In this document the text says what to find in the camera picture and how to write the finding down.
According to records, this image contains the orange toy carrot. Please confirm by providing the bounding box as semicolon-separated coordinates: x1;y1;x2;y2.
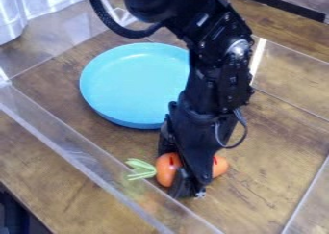
127;152;230;187

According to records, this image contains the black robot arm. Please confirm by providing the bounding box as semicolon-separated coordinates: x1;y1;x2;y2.
126;0;254;198

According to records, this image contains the clear acrylic enclosure wall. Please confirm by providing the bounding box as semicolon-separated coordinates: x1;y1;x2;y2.
0;0;329;234

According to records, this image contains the white patterned curtain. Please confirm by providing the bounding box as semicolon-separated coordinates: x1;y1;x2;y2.
0;0;84;45

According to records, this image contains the blue round tray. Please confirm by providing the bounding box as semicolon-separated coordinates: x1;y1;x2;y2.
80;42;190;129

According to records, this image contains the black cable sleeve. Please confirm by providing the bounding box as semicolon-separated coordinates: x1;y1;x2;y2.
84;0;166;39

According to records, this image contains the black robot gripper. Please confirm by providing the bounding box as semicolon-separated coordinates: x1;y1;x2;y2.
159;100;238;198

